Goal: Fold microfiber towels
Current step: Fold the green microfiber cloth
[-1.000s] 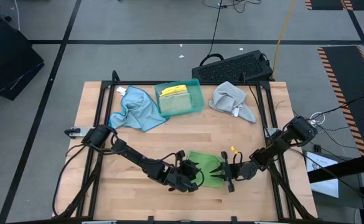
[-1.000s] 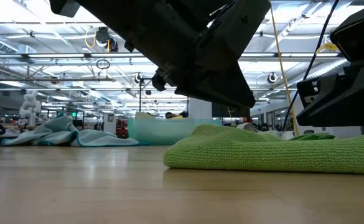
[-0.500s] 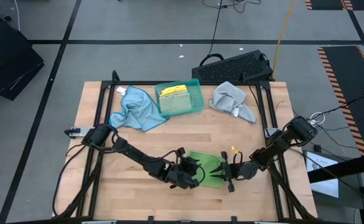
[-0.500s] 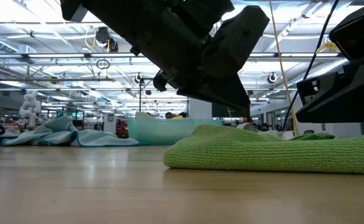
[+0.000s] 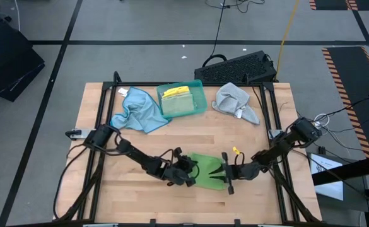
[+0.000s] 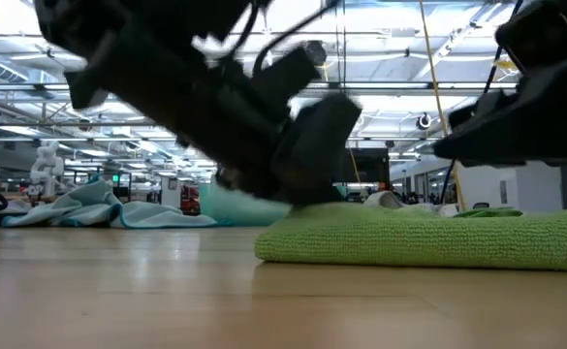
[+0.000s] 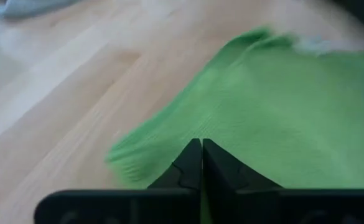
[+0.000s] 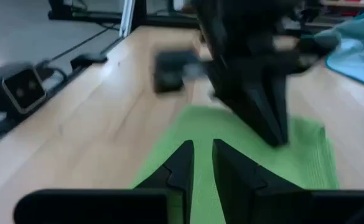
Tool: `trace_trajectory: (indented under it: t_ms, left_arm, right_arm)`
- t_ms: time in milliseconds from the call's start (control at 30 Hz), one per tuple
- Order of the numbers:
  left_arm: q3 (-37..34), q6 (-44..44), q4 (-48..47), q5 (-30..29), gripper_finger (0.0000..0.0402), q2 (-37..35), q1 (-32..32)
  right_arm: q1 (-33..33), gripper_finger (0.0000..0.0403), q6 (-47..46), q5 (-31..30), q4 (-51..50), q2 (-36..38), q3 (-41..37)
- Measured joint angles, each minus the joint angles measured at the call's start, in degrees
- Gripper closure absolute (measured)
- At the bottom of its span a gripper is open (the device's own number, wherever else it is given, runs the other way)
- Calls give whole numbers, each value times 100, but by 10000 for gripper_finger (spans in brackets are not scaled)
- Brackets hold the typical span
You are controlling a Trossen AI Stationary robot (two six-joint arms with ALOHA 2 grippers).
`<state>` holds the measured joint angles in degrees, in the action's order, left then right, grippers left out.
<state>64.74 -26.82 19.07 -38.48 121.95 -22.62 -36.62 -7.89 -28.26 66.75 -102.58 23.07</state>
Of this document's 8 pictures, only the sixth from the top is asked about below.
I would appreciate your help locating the light blue microfiber towel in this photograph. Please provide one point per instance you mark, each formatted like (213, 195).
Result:
(166, 215)

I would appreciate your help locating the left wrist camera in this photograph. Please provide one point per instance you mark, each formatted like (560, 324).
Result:
(288, 72)

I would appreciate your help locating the black monitor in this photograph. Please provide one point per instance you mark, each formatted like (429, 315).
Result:
(375, 167)

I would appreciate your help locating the bright green microfiber towel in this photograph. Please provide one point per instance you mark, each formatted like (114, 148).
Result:
(409, 237)

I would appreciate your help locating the long ceiling light bar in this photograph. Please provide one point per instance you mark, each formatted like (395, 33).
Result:
(409, 85)

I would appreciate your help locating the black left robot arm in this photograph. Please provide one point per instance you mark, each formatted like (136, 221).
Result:
(142, 53)

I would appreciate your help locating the teal translucent plastic bin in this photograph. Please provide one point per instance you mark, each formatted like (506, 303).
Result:
(234, 208)

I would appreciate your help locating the red tool cabinet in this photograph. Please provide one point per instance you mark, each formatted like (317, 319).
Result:
(191, 199)

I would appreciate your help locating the light grey tagged towel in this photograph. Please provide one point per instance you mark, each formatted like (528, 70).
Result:
(385, 199)

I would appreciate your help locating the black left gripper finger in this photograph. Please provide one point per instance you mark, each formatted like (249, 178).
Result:
(317, 150)

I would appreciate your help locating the white wall dispenser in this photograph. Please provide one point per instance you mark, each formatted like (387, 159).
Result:
(504, 191)

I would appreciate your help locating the black office chair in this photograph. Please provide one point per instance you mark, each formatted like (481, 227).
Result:
(480, 206)

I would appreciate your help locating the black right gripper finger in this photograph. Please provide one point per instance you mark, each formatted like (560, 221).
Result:
(544, 116)

